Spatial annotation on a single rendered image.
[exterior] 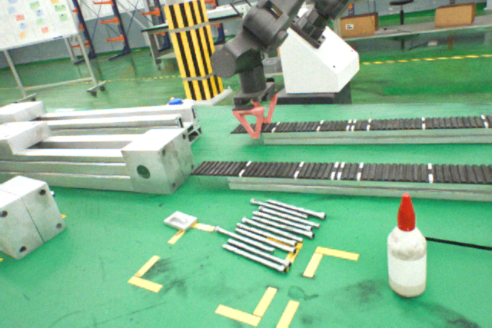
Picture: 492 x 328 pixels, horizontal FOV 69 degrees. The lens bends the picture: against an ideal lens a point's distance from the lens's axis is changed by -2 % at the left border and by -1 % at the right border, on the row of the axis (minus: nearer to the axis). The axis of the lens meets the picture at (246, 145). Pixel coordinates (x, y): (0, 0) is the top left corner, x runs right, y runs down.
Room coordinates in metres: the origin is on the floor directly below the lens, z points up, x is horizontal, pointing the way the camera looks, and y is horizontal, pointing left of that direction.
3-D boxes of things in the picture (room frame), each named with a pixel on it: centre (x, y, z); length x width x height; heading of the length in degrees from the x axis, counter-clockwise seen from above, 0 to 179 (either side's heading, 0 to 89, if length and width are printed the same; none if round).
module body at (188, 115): (1.04, 0.48, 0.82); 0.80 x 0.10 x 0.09; 63
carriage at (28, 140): (0.87, 0.57, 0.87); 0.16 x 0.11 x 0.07; 63
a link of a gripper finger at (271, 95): (0.80, -0.05, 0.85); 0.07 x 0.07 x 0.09; 64
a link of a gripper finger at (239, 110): (0.75, -0.03, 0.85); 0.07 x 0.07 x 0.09; 64
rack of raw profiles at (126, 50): (10.96, 3.07, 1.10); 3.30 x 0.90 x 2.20; 56
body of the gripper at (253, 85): (0.78, -0.04, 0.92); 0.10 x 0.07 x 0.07; 154
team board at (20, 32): (6.19, 2.89, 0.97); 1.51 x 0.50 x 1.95; 76
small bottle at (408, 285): (0.29, -0.14, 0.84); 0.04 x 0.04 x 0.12
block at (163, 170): (0.68, 0.17, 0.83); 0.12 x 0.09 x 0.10; 153
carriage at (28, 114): (1.16, 0.71, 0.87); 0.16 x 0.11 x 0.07; 63
